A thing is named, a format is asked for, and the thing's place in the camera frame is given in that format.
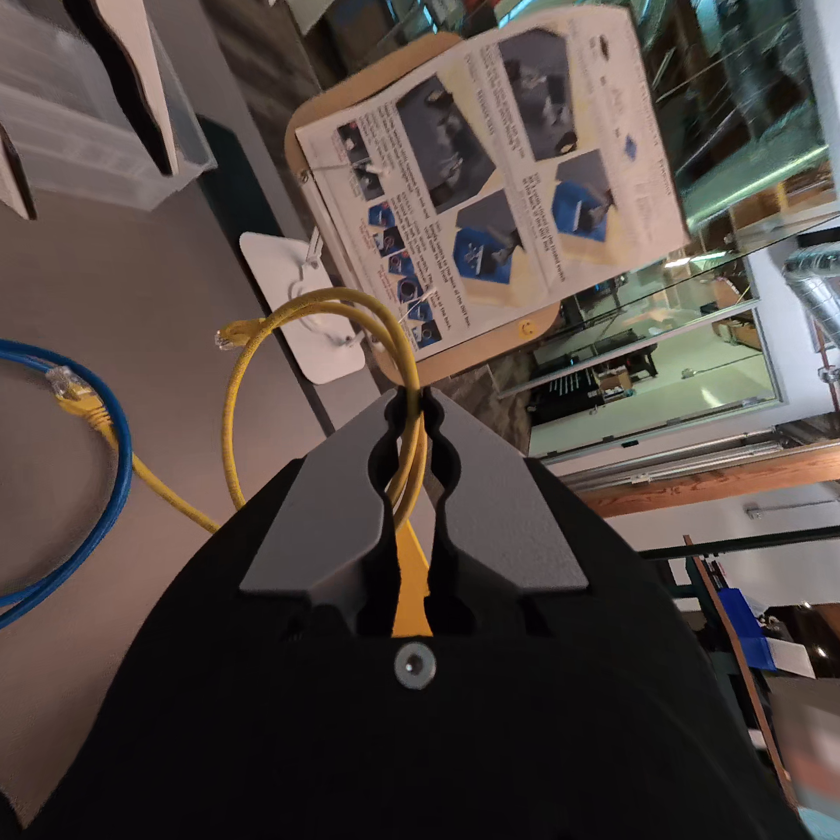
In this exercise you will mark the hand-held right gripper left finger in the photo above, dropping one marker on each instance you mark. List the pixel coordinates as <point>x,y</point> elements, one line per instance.
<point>315,525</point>

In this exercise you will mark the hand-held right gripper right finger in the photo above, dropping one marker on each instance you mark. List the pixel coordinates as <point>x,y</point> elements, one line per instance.
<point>512,525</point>

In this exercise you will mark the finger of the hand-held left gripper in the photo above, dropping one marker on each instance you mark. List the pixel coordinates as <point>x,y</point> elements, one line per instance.
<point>144,72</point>
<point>10,177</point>

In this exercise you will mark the clear plastic bin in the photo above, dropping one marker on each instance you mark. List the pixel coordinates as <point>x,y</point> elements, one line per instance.
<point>52,98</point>

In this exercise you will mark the blue storage bin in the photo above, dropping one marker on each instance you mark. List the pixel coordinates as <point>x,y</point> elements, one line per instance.
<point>741,630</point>

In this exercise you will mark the printed instruction poster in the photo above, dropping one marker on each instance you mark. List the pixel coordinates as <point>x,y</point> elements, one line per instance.
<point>558,197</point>

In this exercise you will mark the wooden post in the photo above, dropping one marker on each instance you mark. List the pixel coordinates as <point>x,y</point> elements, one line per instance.
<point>722,479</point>

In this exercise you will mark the round silver duct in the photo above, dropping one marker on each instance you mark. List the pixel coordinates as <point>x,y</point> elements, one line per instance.
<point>814,289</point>

